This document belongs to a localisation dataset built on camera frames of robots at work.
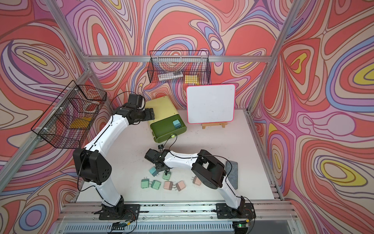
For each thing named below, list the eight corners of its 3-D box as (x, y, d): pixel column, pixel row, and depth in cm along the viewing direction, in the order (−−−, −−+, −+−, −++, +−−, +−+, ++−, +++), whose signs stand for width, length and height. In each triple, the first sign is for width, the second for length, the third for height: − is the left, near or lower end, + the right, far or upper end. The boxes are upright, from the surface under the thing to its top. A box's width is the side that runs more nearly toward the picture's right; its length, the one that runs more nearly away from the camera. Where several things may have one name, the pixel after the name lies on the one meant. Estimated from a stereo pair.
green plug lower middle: (148, 186, 83) (148, 185, 81) (152, 179, 86) (151, 178, 84) (158, 190, 82) (157, 189, 80) (161, 183, 84) (161, 182, 83)
